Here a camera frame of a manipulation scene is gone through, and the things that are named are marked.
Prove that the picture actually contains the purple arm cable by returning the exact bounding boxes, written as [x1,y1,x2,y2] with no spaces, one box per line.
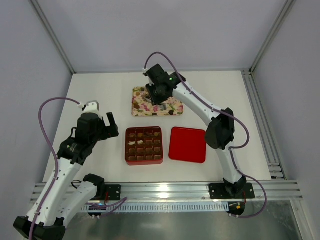
[142,51,268,220]
[27,97,85,240]

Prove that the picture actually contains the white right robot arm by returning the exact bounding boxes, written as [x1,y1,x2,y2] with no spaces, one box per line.
[143,71,247,198]

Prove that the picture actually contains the floral tray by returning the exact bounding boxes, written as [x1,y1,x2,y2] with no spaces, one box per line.
[131,86,184,117]

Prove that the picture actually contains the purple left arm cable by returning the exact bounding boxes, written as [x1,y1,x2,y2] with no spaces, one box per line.
[27,97,85,240]

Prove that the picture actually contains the left aluminium frame post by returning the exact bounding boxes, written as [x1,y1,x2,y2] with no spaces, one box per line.
[28,0,76,75]

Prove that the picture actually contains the black mounting plate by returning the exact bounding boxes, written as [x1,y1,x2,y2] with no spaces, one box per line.
[103,184,122,202]
[208,182,256,200]

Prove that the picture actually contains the right aluminium side rail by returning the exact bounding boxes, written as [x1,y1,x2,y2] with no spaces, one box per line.
[241,70,287,181]

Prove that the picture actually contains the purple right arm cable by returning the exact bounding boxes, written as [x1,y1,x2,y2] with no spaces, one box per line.
[142,51,268,220]

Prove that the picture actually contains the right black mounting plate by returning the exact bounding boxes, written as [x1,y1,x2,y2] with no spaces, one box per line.
[208,182,256,200]

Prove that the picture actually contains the dark chocolate piece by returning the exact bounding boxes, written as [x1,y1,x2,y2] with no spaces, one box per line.
[145,132,154,137]

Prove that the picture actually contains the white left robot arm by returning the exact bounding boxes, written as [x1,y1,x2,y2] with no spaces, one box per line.
[13,112,119,240]

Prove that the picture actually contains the red box lid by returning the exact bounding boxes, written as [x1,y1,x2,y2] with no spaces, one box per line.
[168,126,207,164]

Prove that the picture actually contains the aluminium frame post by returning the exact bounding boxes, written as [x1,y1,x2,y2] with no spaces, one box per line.
[28,0,76,75]
[249,0,296,74]

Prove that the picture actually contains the right aluminium frame post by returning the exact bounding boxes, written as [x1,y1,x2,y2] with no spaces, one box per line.
[249,0,296,74]

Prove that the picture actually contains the metal tweezers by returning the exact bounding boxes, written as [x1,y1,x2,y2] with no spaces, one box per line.
[142,94,167,111]

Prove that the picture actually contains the aluminium front rail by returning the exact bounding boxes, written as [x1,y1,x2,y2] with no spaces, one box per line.
[29,180,305,204]

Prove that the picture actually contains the red chocolate box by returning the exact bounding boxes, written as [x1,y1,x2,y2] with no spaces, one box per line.
[124,126,164,166]

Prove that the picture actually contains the white slotted cable duct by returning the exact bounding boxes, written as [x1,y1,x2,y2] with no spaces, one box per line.
[84,201,230,214]

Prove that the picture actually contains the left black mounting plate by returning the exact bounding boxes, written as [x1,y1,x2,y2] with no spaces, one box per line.
[103,184,122,202]

